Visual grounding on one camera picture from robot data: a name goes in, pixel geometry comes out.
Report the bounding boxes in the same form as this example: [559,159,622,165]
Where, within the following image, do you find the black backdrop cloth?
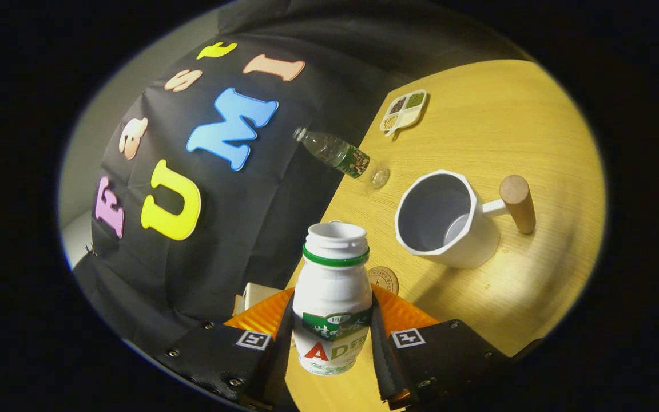
[71,0,536,358]

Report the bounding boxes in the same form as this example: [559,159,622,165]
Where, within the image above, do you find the white juice bottle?
[292,221,374,377]

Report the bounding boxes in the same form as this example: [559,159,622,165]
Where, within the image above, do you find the clear plastic water bottle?
[293,127,391,190]

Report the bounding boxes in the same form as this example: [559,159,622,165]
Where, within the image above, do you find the white cup with wooden handle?
[394,169,537,270]

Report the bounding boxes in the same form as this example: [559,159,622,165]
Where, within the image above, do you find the white flat object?
[233,282,283,316]

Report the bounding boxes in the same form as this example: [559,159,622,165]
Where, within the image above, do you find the wooden table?
[284,59,606,412]

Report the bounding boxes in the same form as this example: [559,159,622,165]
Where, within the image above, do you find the white divided seasoning dish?
[379,89,428,137]

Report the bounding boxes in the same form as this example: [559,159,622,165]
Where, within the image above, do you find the round cork coaster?
[367,266,399,296]

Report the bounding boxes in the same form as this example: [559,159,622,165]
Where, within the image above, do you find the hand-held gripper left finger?
[155,287,296,411]

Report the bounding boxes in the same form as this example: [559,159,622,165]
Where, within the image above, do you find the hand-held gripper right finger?
[370,284,514,411]

